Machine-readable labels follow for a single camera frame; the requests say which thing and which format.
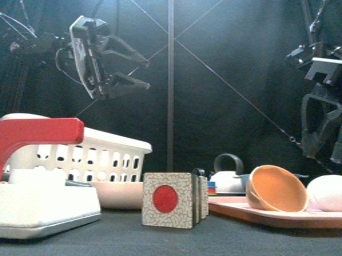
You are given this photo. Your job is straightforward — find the pale pink round ball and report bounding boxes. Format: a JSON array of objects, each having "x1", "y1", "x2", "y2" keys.
[{"x1": 306, "y1": 174, "x2": 342, "y2": 213}]

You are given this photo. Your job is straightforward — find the white plastic slotted basket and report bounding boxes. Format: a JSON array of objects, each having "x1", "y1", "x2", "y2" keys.
[{"x1": 4, "y1": 126, "x2": 154, "y2": 184}]

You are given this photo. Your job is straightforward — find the thin cable at left arm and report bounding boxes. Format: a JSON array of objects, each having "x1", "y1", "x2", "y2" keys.
[{"x1": 54, "y1": 46, "x2": 86, "y2": 86}]

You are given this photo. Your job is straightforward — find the grey vertical frame pole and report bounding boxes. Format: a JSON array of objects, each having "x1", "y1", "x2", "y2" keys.
[{"x1": 166, "y1": 0, "x2": 175, "y2": 173}]

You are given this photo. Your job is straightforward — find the white kettle black handle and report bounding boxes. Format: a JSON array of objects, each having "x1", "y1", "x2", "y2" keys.
[{"x1": 208, "y1": 153, "x2": 251, "y2": 196}]

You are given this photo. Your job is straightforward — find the thin diagonal frame wire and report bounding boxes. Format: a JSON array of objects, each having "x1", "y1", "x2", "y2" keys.
[
  {"x1": 128, "y1": 0, "x2": 333, "y2": 174},
  {"x1": 72, "y1": 0, "x2": 225, "y2": 118}
]

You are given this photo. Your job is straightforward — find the pink tray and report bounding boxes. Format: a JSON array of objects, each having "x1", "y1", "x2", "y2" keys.
[{"x1": 207, "y1": 195, "x2": 342, "y2": 230}]

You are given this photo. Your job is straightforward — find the orange bowl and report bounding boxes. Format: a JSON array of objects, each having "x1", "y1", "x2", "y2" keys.
[{"x1": 245, "y1": 164, "x2": 310, "y2": 213}]

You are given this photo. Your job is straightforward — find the patterned box with red dot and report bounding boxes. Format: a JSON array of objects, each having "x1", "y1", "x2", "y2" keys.
[{"x1": 140, "y1": 171, "x2": 211, "y2": 230}]

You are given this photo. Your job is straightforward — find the small colourful striped toy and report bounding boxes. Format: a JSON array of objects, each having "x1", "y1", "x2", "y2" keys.
[{"x1": 207, "y1": 180, "x2": 218, "y2": 197}]

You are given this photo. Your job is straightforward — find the pale pink bowl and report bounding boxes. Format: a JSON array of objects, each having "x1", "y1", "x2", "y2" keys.
[{"x1": 91, "y1": 181, "x2": 146, "y2": 210}]

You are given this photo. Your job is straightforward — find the white toy appliance red handle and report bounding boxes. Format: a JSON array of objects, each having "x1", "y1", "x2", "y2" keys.
[{"x1": 0, "y1": 113, "x2": 103, "y2": 240}]

